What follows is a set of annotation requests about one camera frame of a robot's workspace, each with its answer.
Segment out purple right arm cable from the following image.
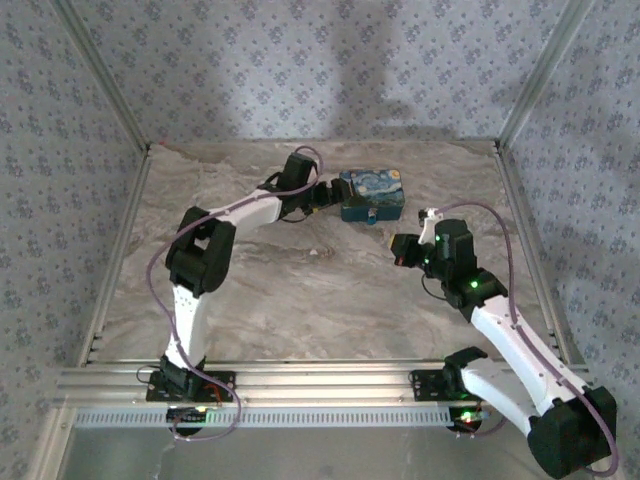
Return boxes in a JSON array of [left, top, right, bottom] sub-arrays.
[[432, 199, 621, 476]]

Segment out starry night painted tin box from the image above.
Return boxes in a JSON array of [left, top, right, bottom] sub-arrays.
[[338, 168, 407, 224]]

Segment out aluminium frame post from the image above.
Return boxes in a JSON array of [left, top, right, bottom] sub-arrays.
[[497, 0, 596, 149], [49, 0, 152, 151]]

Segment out circuit board with green light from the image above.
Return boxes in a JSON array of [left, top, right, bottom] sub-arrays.
[[451, 408, 490, 426], [166, 406, 217, 425]]

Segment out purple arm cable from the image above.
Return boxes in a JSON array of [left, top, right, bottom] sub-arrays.
[[144, 145, 322, 442], [432, 199, 621, 476]]

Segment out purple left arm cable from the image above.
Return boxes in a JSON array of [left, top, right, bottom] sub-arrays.
[[144, 145, 322, 442]]

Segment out aluminium table side rail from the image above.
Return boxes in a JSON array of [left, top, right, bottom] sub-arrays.
[[492, 141, 576, 366], [78, 143, 154, 367]]

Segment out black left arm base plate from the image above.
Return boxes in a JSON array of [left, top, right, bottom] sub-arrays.
[[145, 369, 237, 403]]

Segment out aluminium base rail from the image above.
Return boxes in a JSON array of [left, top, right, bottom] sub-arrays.
[[54, 360, 591, 407]]

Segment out white slotted cable duct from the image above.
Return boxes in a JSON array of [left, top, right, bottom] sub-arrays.
[[74, 404, 481, 429]]

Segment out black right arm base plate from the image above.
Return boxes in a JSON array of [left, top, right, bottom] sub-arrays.
[[409, 368, 481, 401]]

